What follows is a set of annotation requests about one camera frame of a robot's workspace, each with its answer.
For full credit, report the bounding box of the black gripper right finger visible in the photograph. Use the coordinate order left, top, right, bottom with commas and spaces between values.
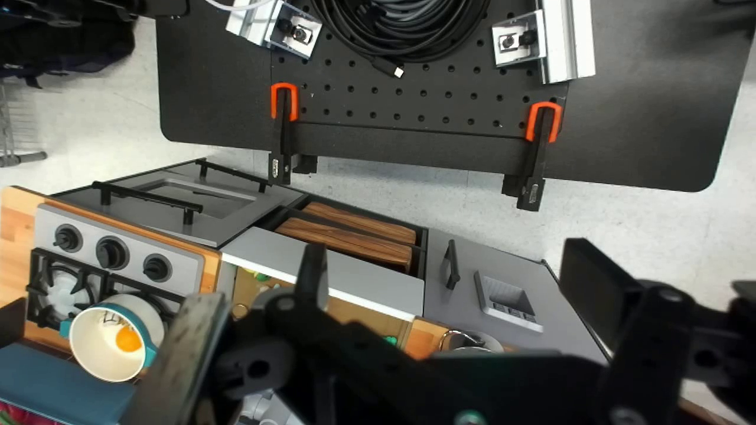
560, 237, 756, 425

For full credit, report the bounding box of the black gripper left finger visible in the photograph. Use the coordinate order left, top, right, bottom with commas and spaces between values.
120, 293, 230, 425

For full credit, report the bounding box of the grey toy stove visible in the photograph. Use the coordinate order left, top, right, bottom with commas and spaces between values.
26, 158, 301, 348

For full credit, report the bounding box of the teal cup with egg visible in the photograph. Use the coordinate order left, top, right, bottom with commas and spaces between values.
62, 294, 166, 381

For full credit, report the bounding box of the black perforated mounting board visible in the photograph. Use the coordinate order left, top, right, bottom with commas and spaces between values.
156, 0, 754, 191

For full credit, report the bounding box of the right orange black clamp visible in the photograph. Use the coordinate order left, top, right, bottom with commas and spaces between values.
504, 100, 564, 211

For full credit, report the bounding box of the orange black clamp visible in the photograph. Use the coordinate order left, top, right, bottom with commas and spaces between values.
504, 100, 564, 211
269, 80, 316, 184

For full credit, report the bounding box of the left orange black clamp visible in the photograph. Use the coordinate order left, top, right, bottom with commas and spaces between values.
269, 80, 316, 184

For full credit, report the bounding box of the right aluminium bracket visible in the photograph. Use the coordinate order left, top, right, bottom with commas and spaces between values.
491, 0, 597, 84

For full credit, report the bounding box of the aluminium bracket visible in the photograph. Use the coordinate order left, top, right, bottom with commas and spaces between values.
206, 0, 324, 59
491, 0, 597, 84

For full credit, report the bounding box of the left aluminium bracket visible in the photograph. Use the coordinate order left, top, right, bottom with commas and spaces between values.
206, 0, 324, 59

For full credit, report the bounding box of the coiled black cable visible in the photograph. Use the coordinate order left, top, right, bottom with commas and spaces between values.
314, 0, 491, 80

